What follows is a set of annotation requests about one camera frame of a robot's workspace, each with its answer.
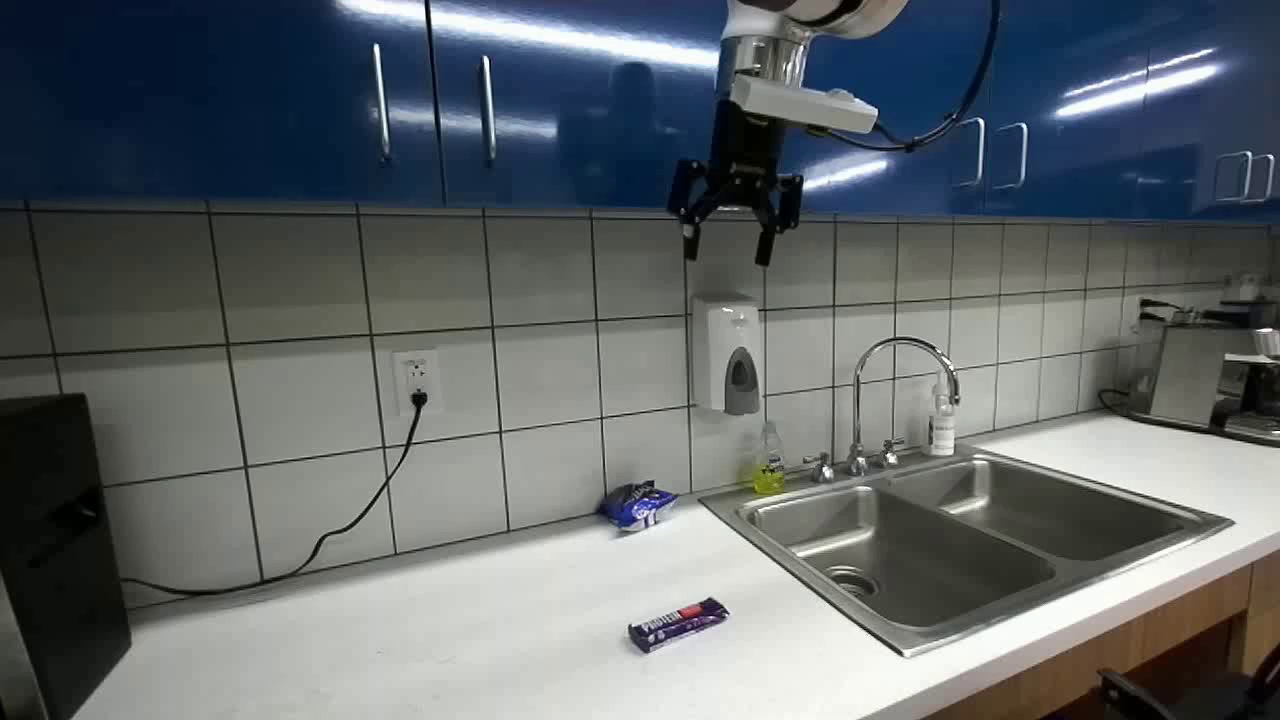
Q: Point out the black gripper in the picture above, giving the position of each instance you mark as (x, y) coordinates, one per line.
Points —
(746, 164)

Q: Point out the purple snack bar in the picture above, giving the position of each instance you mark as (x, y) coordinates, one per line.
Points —
(676, 624)

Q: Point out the blue snack bag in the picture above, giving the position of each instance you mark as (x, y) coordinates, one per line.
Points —
(637, 505)

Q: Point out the stainless steel double sink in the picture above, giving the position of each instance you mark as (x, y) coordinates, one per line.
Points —
(935, 562)

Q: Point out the blue glossy cabinet door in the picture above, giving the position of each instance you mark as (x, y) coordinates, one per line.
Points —
(202, 102)
(906, 164)
(600, 121)
(1264, 80)
(1123, 121)

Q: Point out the chrome gooseneck faucet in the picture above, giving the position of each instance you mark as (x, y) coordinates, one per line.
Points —
(906, 342)

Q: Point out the yellow dish soap bottle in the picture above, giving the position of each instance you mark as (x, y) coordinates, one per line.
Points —
(766, 475)

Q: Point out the chrome faucet knob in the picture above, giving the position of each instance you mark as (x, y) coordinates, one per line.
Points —
(821, 470)
(891, 455)

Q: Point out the silver countertop appliance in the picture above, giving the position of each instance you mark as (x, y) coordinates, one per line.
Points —
(1192, 378)

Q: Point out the wooden base cabinet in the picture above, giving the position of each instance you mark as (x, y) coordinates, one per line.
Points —
(1172, 624)

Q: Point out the black chair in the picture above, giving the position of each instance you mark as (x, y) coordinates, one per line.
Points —
(1202, 703)

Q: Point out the black box appliance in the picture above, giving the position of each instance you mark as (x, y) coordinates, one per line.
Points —
(54, 562)

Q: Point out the white wall soap dispenser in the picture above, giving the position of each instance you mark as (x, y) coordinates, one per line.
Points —
(725, 352)

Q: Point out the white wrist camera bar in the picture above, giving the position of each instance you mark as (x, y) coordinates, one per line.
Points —
(803, 105)

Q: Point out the white wall power outlet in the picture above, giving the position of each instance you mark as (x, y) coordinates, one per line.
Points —
(408, 365)

